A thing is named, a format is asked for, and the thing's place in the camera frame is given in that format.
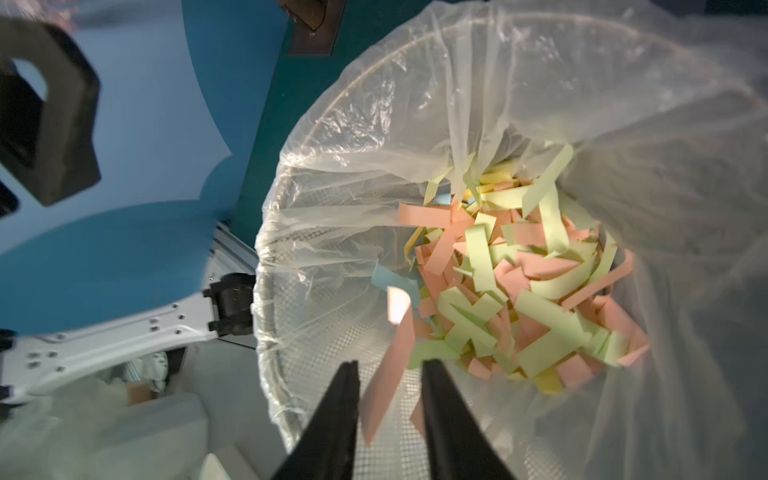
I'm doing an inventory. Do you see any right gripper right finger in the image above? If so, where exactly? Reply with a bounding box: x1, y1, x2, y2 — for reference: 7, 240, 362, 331
421, 360, 514, 480

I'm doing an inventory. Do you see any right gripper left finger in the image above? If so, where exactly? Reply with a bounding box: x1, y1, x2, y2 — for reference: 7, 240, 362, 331
273, 361, 360, 480

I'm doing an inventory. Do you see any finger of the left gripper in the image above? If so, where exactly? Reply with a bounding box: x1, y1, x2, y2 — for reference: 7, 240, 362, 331
1, 16, 101, 207

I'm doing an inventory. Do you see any pink sticky note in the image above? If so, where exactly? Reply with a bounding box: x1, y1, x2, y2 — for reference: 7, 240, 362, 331
360, 287, 416, 446

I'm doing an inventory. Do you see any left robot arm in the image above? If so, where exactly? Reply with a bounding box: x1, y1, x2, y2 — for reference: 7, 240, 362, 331
1, 16, 258, 413

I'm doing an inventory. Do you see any pile of discarded sticky notes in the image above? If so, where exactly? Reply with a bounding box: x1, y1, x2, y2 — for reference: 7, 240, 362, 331
373, 142, 650, 394

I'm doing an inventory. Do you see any trash bin with plastic bag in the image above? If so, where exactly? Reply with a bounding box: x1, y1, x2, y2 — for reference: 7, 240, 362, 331
253, 1, 767, 479

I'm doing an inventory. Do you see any brown tree base plate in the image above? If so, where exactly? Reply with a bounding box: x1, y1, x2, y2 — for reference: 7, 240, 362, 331
278, 0, 347, 57

